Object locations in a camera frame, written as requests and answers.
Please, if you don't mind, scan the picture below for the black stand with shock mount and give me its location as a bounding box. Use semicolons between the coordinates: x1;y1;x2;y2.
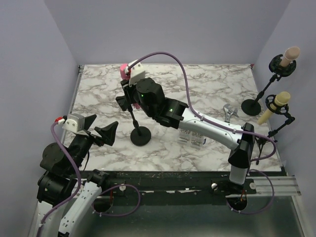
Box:
241;53;297;117

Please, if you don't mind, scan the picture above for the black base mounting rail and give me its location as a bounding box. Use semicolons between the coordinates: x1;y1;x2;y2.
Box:
94;171;256;210

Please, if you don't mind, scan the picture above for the yellow toy microphone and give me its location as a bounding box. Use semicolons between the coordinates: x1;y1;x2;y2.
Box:
257;91;291;125

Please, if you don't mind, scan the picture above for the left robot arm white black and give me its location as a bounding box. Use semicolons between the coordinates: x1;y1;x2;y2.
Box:
33;114;119;237

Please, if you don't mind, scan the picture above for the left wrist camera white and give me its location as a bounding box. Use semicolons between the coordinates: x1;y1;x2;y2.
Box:
55;114;86;135

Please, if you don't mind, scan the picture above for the beige pink toy microphone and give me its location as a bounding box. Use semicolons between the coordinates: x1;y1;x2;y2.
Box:
279;46;301;67

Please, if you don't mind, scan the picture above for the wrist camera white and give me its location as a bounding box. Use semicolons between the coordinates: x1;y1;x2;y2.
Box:
125;60;146;86
55;114;86;135

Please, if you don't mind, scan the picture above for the clear plastic screw box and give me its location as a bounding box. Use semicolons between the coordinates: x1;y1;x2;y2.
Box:
178;129;206;148

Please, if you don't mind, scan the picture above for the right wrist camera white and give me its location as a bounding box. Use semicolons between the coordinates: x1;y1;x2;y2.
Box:
125;60;146;86

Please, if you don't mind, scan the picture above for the black tripod stand shock mount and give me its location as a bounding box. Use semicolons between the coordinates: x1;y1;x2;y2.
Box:
255;94;296;166

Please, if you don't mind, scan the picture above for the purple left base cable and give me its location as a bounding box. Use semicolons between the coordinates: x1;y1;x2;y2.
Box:
91;184;141;218

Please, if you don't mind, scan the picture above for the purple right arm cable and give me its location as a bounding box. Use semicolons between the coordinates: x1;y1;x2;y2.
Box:
128;51;276;165

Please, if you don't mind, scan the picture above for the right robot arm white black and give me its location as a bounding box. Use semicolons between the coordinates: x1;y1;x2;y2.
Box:
116;78;254;194

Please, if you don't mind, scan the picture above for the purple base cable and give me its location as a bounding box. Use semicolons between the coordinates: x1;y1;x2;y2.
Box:
226;169;275;214
91;184;141;218

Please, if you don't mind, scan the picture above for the black round-base microphone stand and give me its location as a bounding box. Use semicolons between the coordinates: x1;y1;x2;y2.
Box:
116;81;153;147

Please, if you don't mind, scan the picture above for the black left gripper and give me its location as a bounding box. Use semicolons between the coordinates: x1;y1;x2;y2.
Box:
68;115;119;173

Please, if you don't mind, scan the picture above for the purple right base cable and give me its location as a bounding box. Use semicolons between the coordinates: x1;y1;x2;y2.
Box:
226;169;275;214

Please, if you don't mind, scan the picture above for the orange handled adjustable wrench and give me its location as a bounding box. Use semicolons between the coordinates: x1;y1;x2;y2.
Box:
223;104;239;123

